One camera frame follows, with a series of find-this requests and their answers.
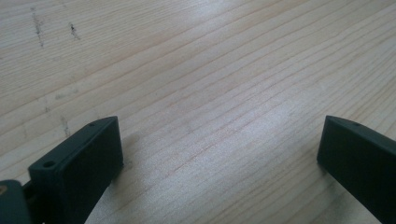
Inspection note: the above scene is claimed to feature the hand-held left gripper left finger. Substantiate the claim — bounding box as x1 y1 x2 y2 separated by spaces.
27 116 124 224

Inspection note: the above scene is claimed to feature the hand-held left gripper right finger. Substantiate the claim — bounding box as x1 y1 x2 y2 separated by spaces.
316 115 396 224

